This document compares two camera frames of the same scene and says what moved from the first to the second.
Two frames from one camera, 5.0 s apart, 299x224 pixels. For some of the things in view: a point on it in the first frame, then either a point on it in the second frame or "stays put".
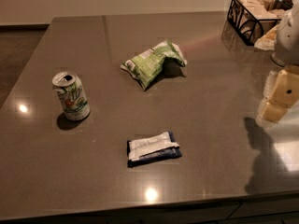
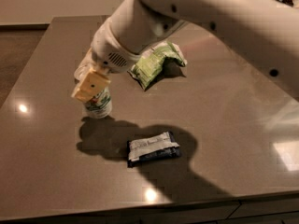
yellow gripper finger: [281, 92] → [106, 54]
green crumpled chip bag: [145, 66] stays put
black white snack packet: [153, 148] stays put
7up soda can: [71, 94] → [101, 106]
